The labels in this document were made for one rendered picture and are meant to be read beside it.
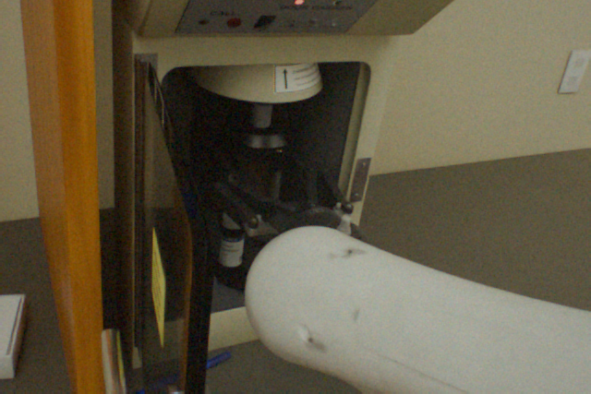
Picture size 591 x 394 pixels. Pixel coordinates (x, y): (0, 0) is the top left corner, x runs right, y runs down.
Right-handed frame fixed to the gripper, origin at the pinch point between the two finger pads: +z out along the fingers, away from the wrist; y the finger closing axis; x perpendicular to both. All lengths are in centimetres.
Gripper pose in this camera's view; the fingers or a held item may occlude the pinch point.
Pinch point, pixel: (257, 164)
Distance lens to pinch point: 83.3
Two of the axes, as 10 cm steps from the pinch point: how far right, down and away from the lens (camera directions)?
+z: -4.3, -4.9, 7.5
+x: -1.3, 8.6, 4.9
